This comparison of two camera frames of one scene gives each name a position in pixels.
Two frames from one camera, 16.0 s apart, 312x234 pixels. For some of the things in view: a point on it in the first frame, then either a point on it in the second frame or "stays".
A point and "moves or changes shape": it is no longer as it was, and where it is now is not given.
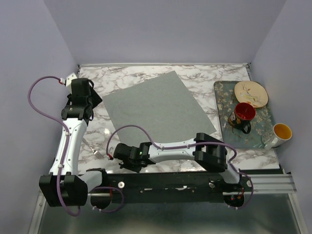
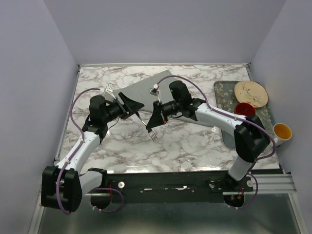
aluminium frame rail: (273, 183) stays
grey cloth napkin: (160, 104) moves or changes shape
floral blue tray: (226, 101) stays
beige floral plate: (251, 91) stays
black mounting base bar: (152, 186) stays
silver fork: (95, 152) → (152, 134)
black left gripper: (96, 98) → (131, 106)
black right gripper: (124, 165) → (157, 117)
